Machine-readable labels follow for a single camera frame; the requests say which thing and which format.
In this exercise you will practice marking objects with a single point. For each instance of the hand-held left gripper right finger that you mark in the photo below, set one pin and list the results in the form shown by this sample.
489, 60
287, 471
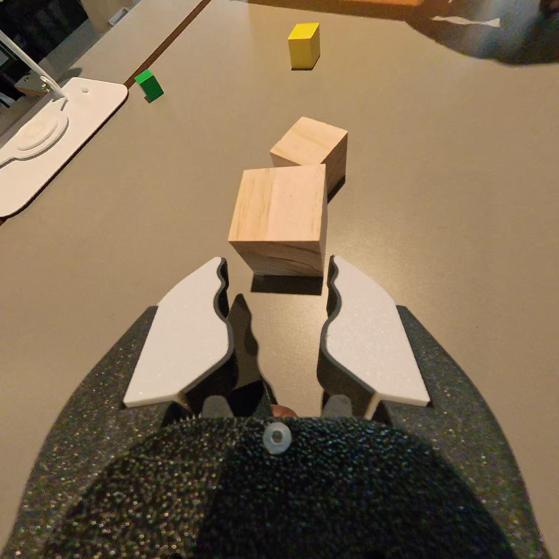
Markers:
371, 340

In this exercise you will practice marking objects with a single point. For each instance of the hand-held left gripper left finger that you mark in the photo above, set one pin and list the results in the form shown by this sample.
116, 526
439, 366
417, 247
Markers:
183, 340

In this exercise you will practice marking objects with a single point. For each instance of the large plain wooden cube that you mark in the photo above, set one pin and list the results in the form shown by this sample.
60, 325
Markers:
305, 139
279, 205

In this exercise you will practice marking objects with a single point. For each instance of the green wooden cube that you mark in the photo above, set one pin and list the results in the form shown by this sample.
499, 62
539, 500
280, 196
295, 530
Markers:
150, 85

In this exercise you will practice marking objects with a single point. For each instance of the clear acrylic panel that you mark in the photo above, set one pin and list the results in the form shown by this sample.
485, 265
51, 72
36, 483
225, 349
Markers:
46, 83

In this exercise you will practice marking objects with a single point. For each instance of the yellow wooden cube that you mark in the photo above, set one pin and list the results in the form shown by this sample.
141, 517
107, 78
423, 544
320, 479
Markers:
303, 48

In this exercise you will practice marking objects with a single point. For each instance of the black cabinet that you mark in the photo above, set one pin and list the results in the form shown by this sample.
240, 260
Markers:
43, 26

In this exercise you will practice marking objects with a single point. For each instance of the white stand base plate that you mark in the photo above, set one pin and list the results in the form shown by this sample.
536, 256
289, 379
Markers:
87, 122

